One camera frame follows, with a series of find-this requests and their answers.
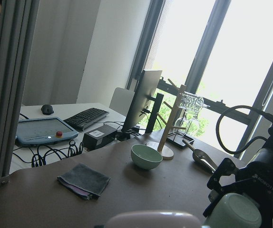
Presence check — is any black computer mouse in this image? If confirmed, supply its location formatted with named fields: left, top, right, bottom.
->
left=41, top=104, right=54, bottom=115

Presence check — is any grey folded cloth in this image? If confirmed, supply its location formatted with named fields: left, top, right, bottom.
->
left=57, top=163, right=110, bottom=200

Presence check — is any green plastic cup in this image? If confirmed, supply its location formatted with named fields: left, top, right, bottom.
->
left=204, top=193, right=262, bottom=228

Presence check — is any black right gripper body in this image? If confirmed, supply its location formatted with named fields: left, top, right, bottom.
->
left=203, top=123, right=273, bottom=218

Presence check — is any black wine glass rack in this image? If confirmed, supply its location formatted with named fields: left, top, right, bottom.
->
left=166, top=113, right=200, bottom=149

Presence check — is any metal scoop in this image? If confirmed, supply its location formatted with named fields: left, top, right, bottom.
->
left=182, top=139, right=218, bottom=173

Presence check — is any green ceramic bowl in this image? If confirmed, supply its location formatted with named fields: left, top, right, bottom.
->
left=131, top=144, right=163, bottom=170

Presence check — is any glass mug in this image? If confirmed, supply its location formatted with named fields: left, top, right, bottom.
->
left=178, top=92, right=210, bottom=114

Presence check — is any computer monitor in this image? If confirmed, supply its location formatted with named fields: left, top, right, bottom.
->
left=121, top=70, right=162, bottom=133

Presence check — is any black keyboard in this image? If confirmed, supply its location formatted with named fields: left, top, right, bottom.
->
left=64, top=108, right=109, bottom=132

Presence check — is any aluminium frame post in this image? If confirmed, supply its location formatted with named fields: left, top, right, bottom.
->
left=0, top=0, right=40, bottom=186

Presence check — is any black power box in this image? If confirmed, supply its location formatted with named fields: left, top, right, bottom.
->
left=82, top=124, right=117, bottom=151

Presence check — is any wooden mug tree stand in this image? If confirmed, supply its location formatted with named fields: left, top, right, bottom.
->
left=146, top=79, right=186, bottom=160

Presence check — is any blue teach pendant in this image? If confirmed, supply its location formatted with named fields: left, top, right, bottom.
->
left=16, top=117, right=78, bottom=147

